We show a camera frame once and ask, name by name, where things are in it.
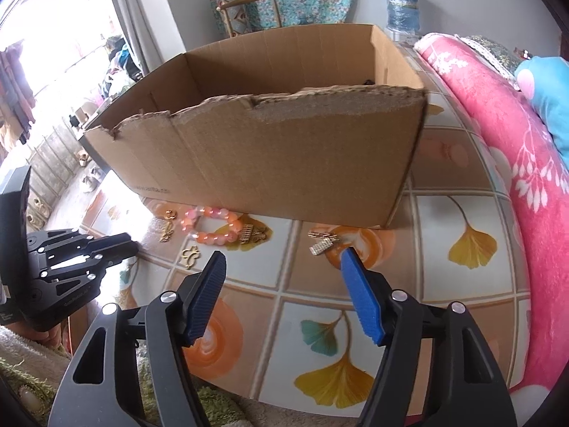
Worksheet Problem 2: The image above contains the oval rhinestone gold pendant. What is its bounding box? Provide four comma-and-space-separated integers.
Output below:
150, 217, 176, 243

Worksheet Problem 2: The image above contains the pink orange bead bracelet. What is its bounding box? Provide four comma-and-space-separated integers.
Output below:
179, 205, 246, 248

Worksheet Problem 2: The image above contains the gold butterfly charm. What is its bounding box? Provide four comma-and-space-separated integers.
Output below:
179, 245, 201, 270

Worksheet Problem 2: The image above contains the patterned table cover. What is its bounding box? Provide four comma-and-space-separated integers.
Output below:
79, 48, 535, 418

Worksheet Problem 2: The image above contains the pink floral blanket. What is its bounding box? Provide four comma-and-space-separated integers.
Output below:
414, 33, 568, 417

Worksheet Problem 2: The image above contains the brown cardboard box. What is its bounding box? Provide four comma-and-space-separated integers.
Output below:
85, 24, 428, 228

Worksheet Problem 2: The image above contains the grey curtain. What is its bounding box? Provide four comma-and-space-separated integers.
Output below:
112, 0, 185, 74

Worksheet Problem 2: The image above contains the wooden chair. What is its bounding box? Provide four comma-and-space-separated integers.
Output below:
216, 0, 283, 39

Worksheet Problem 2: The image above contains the blue pillow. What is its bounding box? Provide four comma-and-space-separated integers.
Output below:
515, 56, 569, 167

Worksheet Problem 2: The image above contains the blue water bottle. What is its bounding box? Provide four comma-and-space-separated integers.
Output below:
387, 0, 420, 34

